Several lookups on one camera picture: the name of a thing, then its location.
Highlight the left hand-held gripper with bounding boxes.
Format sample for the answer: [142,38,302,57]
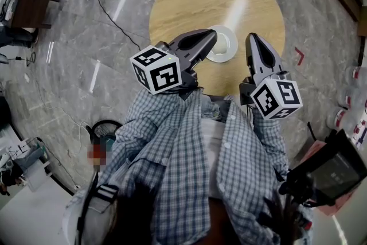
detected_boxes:
[130,29,218,100]

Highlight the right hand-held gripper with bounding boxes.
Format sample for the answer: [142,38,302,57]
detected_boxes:
[239,33,303,120]

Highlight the white round plate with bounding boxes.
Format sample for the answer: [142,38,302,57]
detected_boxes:
[206,25,239,63]

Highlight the person's left forearm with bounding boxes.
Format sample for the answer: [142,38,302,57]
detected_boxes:
[113,88,184,164]

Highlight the person's right forearm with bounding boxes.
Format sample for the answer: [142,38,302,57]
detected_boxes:
[251,107,289,178]

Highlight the red floor tape corner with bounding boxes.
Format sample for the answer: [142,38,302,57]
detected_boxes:
[294,46,305,66]

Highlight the person's blue jeans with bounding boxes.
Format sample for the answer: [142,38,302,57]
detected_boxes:
[200,93,232,121]

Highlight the group of red-label water bottles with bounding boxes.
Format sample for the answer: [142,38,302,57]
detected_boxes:
[325,64,367,150]

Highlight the black floor fan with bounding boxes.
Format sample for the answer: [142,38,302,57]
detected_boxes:
[85,119,121,147]

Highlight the person's torso in plaid shirt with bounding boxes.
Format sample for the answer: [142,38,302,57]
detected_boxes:
[97,88,287,245]

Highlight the black screen device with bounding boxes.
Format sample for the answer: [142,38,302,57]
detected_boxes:
[279,129,367,207]

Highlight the red floor appliance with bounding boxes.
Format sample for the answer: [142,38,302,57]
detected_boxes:
[87,143,107,166]

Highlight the dark wooden side table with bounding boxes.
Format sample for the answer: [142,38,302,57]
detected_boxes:
[10,0,65,30]

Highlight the white bin with plastic bag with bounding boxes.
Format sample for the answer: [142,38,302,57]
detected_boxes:
[15,137,54,193]

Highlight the curved white counter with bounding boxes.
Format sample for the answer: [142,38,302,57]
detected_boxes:
[0,123,92,245]

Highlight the black strap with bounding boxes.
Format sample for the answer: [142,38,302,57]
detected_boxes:
[307,122,317,140]

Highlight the long black floor cable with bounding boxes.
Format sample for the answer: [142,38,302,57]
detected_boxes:
[93,0,147,51]

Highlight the white floor cable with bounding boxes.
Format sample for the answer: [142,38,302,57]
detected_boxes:
[31,74,92,153]

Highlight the striped shoulder strap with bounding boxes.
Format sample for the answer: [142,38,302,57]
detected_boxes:
[96,184,120,206]

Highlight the black power adapter cable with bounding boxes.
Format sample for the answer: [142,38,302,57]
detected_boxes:
[7,51,37,67]

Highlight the black body cable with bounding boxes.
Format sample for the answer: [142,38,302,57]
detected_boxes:
[76,172,100,245]

